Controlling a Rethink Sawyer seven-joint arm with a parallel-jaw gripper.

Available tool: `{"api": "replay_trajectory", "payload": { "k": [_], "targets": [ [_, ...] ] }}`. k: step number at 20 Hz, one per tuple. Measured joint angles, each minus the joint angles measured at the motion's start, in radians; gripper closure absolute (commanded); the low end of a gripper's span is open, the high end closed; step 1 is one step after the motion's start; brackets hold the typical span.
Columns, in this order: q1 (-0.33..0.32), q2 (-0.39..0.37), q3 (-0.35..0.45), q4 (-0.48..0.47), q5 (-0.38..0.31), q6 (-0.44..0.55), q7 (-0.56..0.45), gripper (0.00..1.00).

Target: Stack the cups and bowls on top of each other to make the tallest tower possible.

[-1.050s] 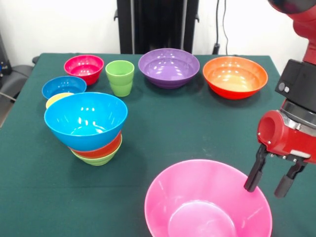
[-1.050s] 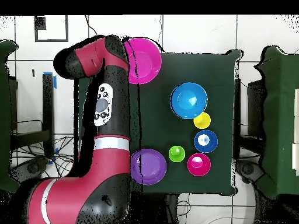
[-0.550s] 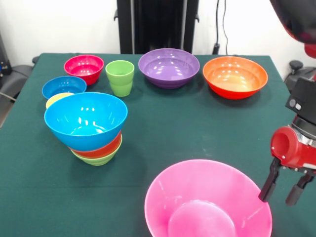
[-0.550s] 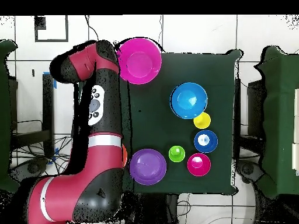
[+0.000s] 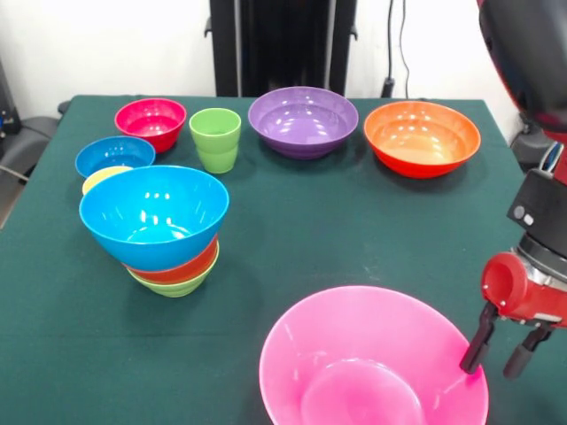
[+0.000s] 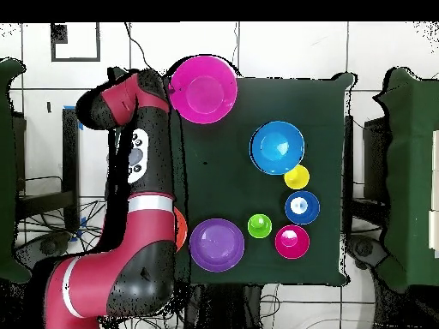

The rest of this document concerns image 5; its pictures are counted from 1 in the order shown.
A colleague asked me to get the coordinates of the dark green tablecloth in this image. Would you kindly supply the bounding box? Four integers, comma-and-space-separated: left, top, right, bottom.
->
0, 94, 567, 425

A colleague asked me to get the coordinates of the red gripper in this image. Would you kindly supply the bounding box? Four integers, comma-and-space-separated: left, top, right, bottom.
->
459, 251, 567, 381

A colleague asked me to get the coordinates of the purple bowl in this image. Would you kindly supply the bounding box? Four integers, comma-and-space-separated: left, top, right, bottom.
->
247, 86, 360, 160

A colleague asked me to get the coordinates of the small orange bowl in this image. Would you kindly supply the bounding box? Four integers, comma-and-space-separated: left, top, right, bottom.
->
123, 236, 220, 284

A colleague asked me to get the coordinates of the small dark blue bowl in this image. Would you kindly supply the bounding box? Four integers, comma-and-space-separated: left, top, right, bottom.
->
74, 135, 157, 178

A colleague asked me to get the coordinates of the large pink bowl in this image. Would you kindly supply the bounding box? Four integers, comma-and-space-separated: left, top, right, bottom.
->
259, 285, 490, 425

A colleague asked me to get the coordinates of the green cup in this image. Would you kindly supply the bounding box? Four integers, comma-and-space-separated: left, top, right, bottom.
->
189, 108, 243, 174

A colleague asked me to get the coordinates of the small crimson bowl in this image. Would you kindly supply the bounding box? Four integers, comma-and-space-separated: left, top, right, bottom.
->
114, 97, 188, 154

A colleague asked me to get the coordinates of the yellow cup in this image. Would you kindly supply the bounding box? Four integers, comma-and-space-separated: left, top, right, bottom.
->
82, 166, 134, 196

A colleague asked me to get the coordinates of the black hanging cable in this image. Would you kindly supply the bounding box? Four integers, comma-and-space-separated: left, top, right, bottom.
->
380, 0, 397, 99
400, 0, 413, 97

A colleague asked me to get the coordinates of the small green bowl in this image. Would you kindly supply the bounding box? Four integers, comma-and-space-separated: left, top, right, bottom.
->
127, 251, 221, 298

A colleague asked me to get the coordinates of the large orange bowl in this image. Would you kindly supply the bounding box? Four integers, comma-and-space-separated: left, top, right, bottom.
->
363, 100, 482, 180

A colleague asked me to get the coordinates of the light blue bowl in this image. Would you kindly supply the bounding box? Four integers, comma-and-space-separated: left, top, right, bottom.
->
79, 165, 230, 272

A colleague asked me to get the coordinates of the floor cable bundle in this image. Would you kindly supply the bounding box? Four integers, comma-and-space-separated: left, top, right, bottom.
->
538, 142, 564, 174

